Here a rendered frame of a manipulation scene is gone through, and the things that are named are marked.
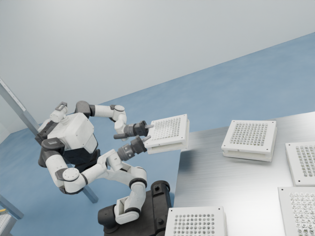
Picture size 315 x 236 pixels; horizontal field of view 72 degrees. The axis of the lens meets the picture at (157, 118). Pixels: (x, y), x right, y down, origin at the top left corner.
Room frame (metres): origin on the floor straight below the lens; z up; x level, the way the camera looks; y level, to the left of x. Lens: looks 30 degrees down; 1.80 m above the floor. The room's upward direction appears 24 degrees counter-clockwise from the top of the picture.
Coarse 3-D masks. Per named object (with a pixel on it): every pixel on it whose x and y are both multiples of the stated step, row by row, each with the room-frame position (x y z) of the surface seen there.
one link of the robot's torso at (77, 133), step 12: (72, 120) 1.33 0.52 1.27; (84, 120) 1.35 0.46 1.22; (48, 132) 1.31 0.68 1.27; (60, 132) 1.24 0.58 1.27; (72, 132) 1.23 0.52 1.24; (84, 132) 1.29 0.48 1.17; (72, 144) 1.20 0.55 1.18; (84, 144) 1.24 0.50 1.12; (96, 144) 1.33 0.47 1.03; (72, 156) 1.24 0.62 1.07; (84, 156) 1.23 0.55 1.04
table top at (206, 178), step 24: (264, 120) 1.02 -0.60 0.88; (288, 120) 0.94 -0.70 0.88; (312, 120) 0.86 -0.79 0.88; (192, 144) 1.09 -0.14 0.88; (216, 144) 1.00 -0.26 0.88; (192, 168) 0.90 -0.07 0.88; (216, 168) 0.83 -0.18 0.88; (240, 168) 0.76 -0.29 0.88; (264, 168) 0.70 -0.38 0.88; (288, 168) 0.65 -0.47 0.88; (192, 192) 0.75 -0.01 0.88; (216, 192) 0.69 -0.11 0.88; (240, 192) 0.64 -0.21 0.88; (264, 192) 0.59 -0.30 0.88; (240, 216) 0.53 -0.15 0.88; (264, 216) 0.49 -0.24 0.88
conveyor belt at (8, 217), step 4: (0, 216) 1.27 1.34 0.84; (4, 216) 1.25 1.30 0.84; (8, 216) 1.25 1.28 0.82; (0, 220) 1.23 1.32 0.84; (4, 220) 1.22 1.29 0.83; (8, 220) 1.23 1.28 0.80; (0, 224) 1.19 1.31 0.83; (4, 224) 1.20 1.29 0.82; (0, 228) 1.17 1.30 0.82; (4, 228) 1.18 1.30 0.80; (0, 232) 1.15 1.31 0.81
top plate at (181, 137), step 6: (186, 114) 1.16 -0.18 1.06; (156, 120) 1.24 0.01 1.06; (162, 120) 1.21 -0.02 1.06; (180, 120) 1.12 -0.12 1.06; (186, 120) 1.10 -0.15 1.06; (180, 126) 1.06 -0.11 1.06; (186, 126) 1.05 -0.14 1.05; (150, 132) 1.14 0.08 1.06; (180, 132) 1.01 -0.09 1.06; (150, 138) 1.08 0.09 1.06; (156, 138) 1.05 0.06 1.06; (168, 138) 1.00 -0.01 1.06; (174, 138) 0.98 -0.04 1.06; (180, 138) 0.96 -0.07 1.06; (150, 144) 1.02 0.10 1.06; (156, 144) 1.00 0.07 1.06; (162, 144) 0.99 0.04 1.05
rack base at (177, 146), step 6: (186, 132) 1.05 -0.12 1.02; (186, 138) 1.00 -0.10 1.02; (168, 144) 1.01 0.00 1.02; (174, 144) 0.99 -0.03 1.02; (180, 144) 0.97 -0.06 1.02; (186, 144) 0.95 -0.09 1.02; (150, 150) 1.03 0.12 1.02; (156, 150) 1.01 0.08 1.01; (162, 150) 1.00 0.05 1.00; (168, 150) 0.98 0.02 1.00
